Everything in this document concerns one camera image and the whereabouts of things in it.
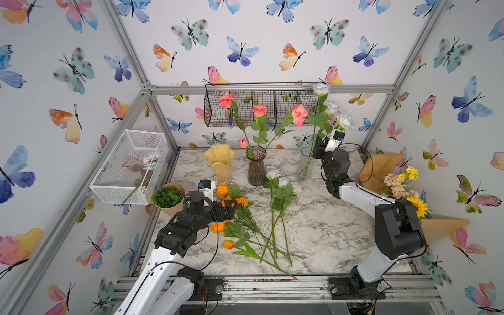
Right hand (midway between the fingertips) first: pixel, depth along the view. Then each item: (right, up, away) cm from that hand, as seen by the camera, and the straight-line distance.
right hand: (323, 134), depth 84 cm
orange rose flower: (-45, -25, +14) cm, 54 cm away
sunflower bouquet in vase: (+26, -21, -9) cm, 34 cm away
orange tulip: (-35, -47, 0) cm, 58 cm away
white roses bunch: (-15, -27, +14) cm, 34 cm away
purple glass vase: (-28, -14, +11) cm, 34 cm away
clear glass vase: (-4, -15, +15) cm, 21 cm away
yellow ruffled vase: (-45, -9, +11) cm, 47 cm away
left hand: (-39, -27, -10) cm, 48 cm away
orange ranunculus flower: (-45, -40, +2) cm, 60 cm away
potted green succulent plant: (-65, -27, 0) cm, 71 cm away
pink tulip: (-33, -5, -4) cm, 34 cm away
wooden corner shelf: (+28, -14, +8) cm, 32 cm away
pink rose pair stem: (-27, +5, +4) cm, 28 cm away
